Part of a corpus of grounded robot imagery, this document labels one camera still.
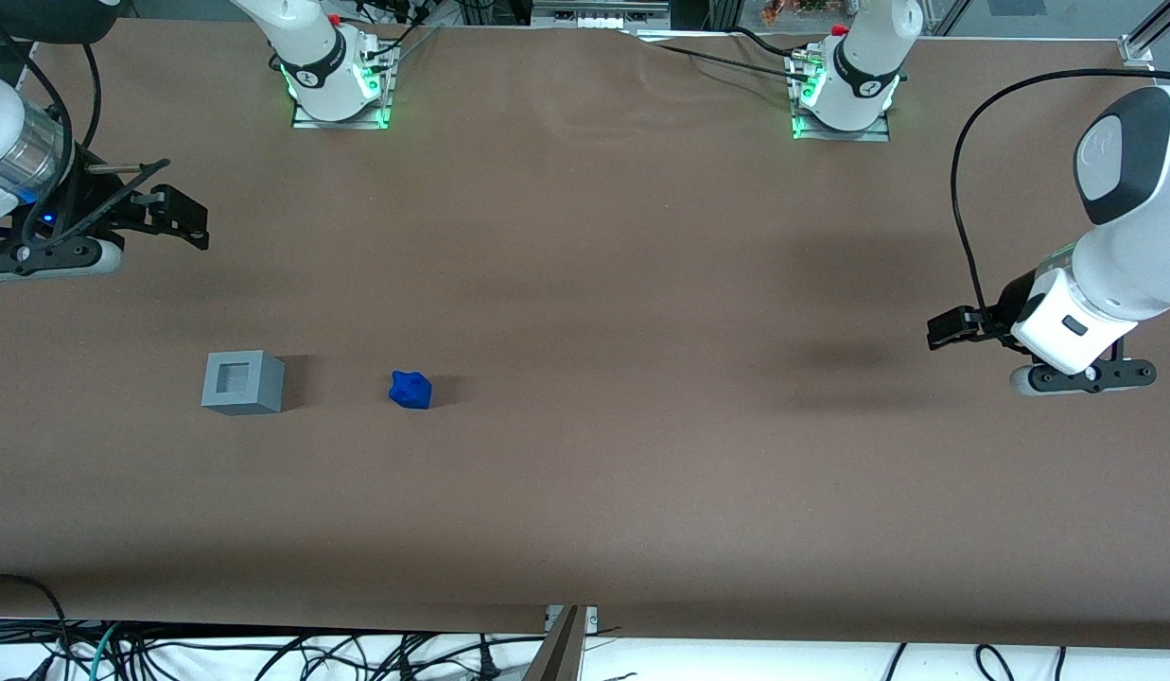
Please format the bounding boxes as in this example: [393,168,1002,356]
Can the brown table cover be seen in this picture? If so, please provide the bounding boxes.
[0,19,1170,650]

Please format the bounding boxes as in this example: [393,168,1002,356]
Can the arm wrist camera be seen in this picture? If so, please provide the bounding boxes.
[1010,358,1158,395]
[0,236,124,281]

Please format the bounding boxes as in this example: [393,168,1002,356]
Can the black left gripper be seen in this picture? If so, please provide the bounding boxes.
[928,270,1041,352]

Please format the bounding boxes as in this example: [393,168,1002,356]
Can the thin black base cable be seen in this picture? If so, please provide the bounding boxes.
[634,36,814,82]

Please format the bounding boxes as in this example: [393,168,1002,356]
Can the gray metal mount post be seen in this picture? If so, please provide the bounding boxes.
[523,605,587,681]

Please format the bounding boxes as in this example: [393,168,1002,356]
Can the aluminium frame strut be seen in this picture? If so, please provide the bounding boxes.
[1128,0,1170,53]

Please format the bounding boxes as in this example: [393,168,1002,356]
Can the silver metal frame bar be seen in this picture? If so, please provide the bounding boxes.
[531,0,672,30]

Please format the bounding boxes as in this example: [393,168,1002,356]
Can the teal cable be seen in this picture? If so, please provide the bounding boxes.
[86,621,124,681]

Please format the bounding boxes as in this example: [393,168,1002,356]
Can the gray square base block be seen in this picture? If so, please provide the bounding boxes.
[201,350,287,416]

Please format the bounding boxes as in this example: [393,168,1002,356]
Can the blue plastic part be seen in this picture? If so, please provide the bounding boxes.
[390,369,433,410]

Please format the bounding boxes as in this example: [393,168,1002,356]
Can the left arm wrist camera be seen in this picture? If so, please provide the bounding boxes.
[1010,358,1158,395]

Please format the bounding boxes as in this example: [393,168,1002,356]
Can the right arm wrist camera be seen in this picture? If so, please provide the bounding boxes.
[0,236,124,281]

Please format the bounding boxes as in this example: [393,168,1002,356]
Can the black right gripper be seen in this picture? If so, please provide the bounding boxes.
[17,144,210,249]

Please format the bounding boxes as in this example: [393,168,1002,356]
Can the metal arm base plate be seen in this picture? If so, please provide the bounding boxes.
[291,28,396,131]
[790,49,892,143]

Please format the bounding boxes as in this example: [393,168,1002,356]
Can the thick black base cable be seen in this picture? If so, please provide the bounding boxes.
[731,26,814,61]

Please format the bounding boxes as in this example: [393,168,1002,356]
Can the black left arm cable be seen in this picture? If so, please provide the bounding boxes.
[951,68,1162,332]

